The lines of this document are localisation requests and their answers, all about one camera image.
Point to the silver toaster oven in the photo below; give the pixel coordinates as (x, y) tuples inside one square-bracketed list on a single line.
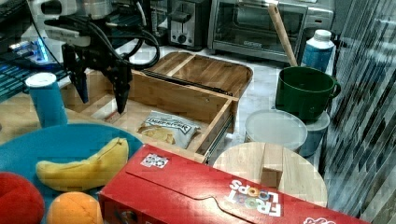
[(245, 26)]

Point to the yellow toy banana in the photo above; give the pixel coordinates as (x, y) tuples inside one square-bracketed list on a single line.
[(91, 173)]

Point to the round wooden tray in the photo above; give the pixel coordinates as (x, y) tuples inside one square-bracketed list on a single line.
[(203, 72)]

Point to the toy orange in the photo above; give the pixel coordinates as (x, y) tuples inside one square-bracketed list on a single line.
[(74, 208)]

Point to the dark grey cup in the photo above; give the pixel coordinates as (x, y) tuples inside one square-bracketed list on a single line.
[(315, 131)]

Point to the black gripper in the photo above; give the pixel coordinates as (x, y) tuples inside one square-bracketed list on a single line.
[(78, 59)]

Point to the jar with wooden lid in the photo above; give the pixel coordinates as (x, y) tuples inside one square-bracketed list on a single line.
[(276, 167)]

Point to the red Froot Loops box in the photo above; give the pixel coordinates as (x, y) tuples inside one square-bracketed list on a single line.
[(160, 187)]

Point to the open wooden drawer box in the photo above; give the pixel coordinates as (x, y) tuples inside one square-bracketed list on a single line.
[(212, 111)]

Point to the red toy apple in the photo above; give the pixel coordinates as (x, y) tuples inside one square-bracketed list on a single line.
[(21, 202)]

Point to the potato chips bag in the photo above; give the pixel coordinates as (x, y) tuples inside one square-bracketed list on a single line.
[(171, 129)]

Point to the blue white-capped shaker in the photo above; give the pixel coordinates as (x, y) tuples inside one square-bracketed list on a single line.
[(46, 96)]

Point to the wooden utensil handle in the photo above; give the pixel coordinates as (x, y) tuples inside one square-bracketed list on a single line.
[(281, 33)]

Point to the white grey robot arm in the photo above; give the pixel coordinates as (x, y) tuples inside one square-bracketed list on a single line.
[(88, 38)]

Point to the wooden cutting board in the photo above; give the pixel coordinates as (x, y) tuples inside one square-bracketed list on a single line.
[(18, 116)]

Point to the grey-lidded plastic container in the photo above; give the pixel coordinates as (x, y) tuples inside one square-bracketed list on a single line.
[(276, 127)]

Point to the black two-slot toaster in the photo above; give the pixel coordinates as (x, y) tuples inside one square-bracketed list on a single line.
[(181, 23)]

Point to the butter stick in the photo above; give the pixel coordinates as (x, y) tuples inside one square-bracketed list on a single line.
[(107, 113)]

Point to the blue white-capped bottle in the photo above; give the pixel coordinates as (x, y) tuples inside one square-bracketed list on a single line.
[(318, 50)]

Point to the green plastic pot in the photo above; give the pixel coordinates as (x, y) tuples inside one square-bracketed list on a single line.
[(305, 92)]

